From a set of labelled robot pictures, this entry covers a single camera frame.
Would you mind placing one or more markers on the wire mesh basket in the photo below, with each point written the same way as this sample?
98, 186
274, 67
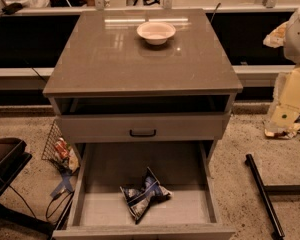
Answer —
70, 164

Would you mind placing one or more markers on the black chair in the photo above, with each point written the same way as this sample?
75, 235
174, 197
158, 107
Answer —
13, 159

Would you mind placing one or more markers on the white bowl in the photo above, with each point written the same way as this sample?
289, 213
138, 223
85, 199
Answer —
156, 33

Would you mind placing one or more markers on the red soda can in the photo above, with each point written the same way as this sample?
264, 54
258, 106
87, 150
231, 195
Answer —
61, 148

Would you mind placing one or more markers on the closed upper drawer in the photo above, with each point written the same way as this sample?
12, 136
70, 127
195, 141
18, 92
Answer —
115, 128

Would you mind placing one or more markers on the person in white clothes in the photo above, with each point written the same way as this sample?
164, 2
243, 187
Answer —
287, 35

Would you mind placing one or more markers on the open bottom drawer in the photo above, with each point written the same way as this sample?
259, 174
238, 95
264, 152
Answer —
99, 211

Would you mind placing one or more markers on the black metal stand leg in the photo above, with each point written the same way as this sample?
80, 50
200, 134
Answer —
265, 191

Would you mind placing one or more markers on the yellow snack wrapper on floor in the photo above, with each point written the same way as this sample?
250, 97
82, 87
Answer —
271, 130

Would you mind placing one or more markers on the grey drawer cabinet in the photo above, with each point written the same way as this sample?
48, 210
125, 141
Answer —
106, 68

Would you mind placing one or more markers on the blue chip bag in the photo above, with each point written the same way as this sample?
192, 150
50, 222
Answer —
139, 200

